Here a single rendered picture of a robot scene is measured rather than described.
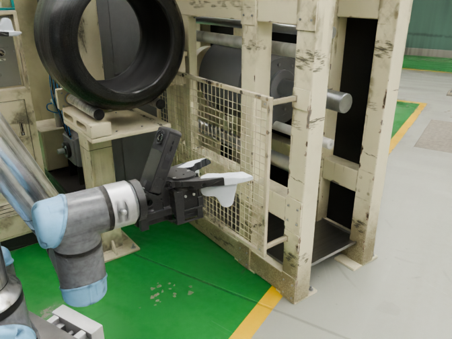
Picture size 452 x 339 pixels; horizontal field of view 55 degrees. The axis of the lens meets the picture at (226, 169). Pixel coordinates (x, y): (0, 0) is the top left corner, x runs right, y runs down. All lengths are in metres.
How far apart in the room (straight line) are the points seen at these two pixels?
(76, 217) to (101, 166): 1.63
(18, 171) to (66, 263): 0.17
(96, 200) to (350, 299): 1.70
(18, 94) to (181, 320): 1.38
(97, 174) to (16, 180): 1.55
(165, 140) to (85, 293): 0.28
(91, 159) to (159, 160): 1.56
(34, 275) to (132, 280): 0.52
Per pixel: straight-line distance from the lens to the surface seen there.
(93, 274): 0.75
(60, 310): 1.14
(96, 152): 2.28
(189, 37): 2.34
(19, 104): 2.47
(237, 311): 2.10
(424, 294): 2.38
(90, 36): 2.17
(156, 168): 0.73
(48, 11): 1.77
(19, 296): 0.73
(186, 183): 0.73
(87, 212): 0.69
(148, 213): 0.75
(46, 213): 0.69
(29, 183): 0.79
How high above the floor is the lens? 1.38
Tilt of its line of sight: 23 degrees down
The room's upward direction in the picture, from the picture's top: straight up
